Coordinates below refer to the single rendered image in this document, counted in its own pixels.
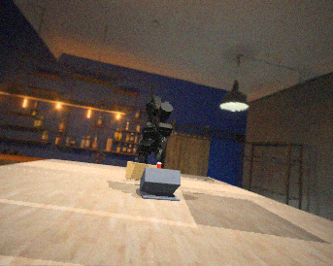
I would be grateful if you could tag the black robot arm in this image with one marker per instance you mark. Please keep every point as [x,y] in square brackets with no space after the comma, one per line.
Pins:
[157,112]

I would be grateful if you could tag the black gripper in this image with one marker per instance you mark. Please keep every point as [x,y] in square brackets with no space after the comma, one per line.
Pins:
[161,137]

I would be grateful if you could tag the grey square panel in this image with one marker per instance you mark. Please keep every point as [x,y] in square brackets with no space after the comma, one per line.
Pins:
[160,184]

